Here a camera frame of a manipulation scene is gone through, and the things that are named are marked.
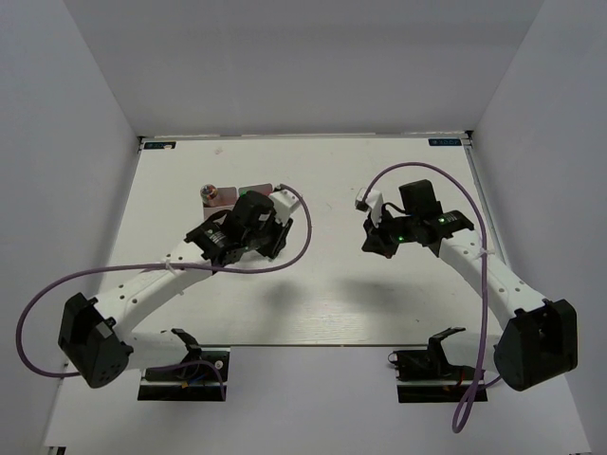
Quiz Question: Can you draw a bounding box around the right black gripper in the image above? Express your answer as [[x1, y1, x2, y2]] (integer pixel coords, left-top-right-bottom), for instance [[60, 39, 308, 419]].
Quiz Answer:
[[362, 206, 418, 259]]

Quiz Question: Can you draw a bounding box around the pink crayon tube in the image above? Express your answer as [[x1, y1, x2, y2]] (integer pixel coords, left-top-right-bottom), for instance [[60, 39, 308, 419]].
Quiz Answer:
[[200, 184, 219, 208]]

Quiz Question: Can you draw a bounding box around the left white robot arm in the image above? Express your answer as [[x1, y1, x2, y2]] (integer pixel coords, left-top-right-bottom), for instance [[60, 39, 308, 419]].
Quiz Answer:
[[58, 189, 301, 389]]

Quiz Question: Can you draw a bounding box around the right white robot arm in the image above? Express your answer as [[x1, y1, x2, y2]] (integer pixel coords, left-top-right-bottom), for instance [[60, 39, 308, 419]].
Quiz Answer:
[[355, 179, 579, 391]]

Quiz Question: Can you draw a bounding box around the right white organizer tray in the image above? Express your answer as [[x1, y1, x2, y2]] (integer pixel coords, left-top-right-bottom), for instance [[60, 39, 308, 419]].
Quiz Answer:
[[238, 183, 274, 196]]

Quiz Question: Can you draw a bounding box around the white organizer tray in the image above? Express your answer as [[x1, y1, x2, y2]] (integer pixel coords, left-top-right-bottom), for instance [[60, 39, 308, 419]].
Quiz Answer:
[[203, 187, 238, 220], [238, 183, 274, 196]]

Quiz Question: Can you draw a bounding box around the left white organizer tray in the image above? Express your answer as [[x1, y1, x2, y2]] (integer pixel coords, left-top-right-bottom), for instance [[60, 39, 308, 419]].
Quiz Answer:
[[203, 187, 238, 220]]

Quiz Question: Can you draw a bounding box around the right blue corner label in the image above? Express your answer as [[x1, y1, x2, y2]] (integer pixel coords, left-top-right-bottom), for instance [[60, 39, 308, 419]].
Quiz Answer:
[[428, 137, 462, 147]]

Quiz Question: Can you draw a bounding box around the blue corner label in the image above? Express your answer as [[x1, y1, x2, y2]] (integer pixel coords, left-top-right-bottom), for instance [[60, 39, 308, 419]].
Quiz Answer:
[[143, 141, 176, 150], [428, 137, 462, 147]]

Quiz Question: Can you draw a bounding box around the left blue corner label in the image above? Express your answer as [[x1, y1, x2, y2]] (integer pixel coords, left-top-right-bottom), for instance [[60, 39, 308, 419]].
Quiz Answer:
[[143, 141, 176, 150]]

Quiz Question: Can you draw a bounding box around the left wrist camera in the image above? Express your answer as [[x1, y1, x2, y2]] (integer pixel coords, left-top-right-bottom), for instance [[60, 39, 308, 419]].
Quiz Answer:
[[268, 189, 301, 226]]

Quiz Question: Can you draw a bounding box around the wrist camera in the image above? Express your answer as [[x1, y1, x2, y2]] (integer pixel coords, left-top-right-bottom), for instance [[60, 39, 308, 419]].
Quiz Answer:
[[355, 188, 384, 228], [268, 189, 301, 226]]

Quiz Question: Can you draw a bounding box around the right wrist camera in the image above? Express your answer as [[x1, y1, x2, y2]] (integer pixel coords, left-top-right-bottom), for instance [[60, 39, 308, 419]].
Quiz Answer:
[[355, 188, 384, 228]]

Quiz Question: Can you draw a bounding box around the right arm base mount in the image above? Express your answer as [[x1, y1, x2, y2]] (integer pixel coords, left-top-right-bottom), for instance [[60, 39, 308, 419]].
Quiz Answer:
[[387, 346, 474, 404]]

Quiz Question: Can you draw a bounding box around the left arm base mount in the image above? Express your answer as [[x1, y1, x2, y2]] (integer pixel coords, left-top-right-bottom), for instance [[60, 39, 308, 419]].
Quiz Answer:
[[138, 348, 230, 402]]

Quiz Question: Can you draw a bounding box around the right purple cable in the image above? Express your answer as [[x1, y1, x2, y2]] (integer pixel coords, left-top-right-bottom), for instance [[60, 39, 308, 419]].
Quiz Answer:
[[362, 162, 503, 434]]

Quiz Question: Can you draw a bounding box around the purple cable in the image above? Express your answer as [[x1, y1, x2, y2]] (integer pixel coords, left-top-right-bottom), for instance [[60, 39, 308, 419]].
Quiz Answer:
[[16, 181, 314, 399], [362, 162, 503, 434]]

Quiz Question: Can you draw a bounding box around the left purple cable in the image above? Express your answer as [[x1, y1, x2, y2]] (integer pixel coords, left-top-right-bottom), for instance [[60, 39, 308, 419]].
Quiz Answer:
[[16, 181, 314, 399]]

